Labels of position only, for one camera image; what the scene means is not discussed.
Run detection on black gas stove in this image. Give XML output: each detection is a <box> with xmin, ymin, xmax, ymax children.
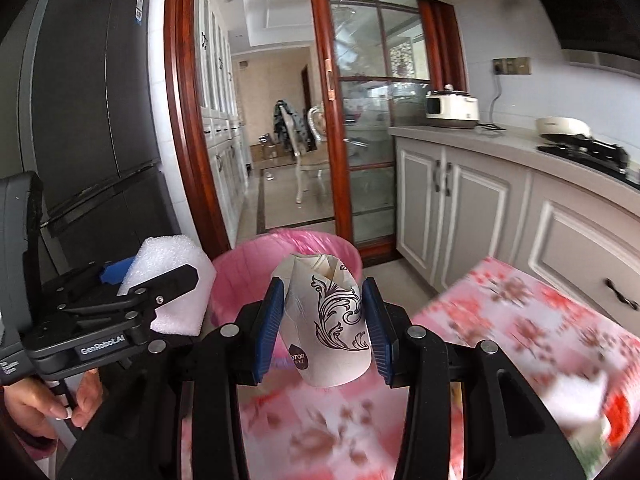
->
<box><xmin>536</xmin><ymin>133</ymin><xmax>639</xmax><ymax>190</ymax></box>

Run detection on small white foam block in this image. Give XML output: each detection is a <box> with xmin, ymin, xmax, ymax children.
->
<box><xmin>540</xmin><ymin>370</ymin><xmax>608</xmax><ymax>431</ymax></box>

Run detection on white kitchen cabinets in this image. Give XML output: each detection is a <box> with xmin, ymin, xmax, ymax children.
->
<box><xmin>390</xmin><ymin>127</ymin><xmax>639</xmax><ymax>333</ymax></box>

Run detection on pink floral tablecloth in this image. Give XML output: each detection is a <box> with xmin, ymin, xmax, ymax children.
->
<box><xmin>179</xmin><ymin>256</ymin><xmax>640</xmax><ymax>480</ymax></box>

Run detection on pink lined trash bin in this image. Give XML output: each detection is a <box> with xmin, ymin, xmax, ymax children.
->
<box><xmin>208</xmin><ymin>227</ymin><xmax>365</xmax><ymax>331</ymax></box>

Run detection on black refrigerator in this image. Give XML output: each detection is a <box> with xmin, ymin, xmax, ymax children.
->
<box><xmin>1</xmin><ymin>0</ymin><xmax>178</xmax><ymax>280</ymax></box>

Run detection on person's left hand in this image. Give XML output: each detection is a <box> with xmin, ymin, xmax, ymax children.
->
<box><xmin>3</xmin><ymin>368</ymin><xmax>103</xmax><ymax>439</ymax></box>

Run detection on wooden glass sliding door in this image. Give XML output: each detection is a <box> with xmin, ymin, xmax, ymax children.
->
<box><xmin>310</xmin><ymin>0</ymin><xmax>468</xmax><ymax>264</ymax></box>

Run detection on wall power outlet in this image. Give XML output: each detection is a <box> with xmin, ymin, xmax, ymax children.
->
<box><xmin>491</xmin><ymin>58</ymin><xmax>532</xmax><ymax>75</ymax></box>

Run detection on white rice cooker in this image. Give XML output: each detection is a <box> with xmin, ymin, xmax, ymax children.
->
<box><xmin>425</xmin><ymin>84</ymin><xmax>480</xmax><ymax>129</ymax></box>

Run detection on white dining chair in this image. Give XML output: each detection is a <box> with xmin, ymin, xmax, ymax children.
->
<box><xmin>273</xmin><ymin>100</ymin><xmax>330</xmax><ymax>204</ymax></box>

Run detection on black power cord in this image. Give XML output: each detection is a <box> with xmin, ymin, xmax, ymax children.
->
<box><xmin>479</xmin><ymin>71</ymin><xmax>508</xmax><ymax>134</ymax></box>

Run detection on black range hood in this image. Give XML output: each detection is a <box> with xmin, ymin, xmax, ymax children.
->
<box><xmin>540</xmin><ymin>0</ymin><xmax>639</xmax><ymax>77</ymax></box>

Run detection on white patterned paper cup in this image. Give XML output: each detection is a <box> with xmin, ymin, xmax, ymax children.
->
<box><xmin>273</xmin><ymin>255</ymin><xmax>372</xmax><ymax>388</ymax></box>

